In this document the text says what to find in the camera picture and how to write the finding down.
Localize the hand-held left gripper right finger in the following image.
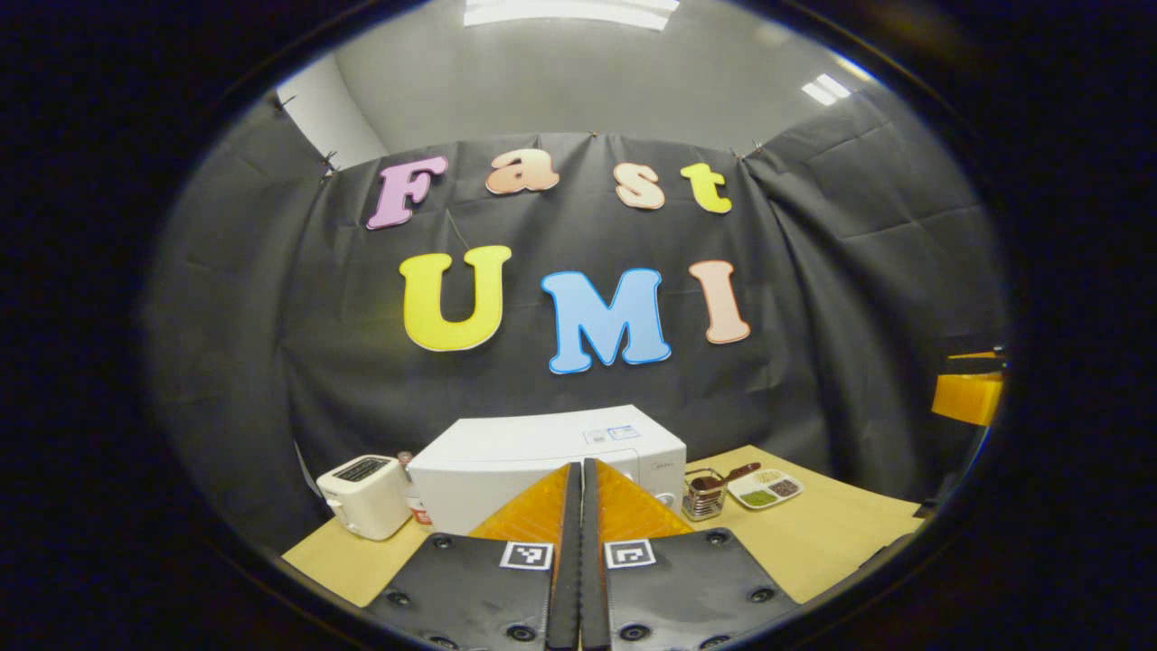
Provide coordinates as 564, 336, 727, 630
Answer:
581, 458, 805, 651

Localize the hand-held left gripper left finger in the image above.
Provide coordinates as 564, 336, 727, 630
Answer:
362, 461, 582, 651

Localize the white microwave oven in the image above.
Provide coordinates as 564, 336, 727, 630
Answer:
409, 404, 688, 536

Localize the white divided dish of beans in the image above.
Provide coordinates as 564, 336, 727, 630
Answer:
728, 468, 804, 510

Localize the white toaster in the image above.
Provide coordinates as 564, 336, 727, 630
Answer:
316, 454, 412, 542

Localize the small ceiling light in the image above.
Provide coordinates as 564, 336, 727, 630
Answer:
801, 72, 852, 108

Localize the large ceiling light panel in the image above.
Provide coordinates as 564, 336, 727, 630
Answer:
463, 0, 681, 32

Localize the metal wire utensil holder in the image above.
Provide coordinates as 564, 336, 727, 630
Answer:
681, 467, 729, 523

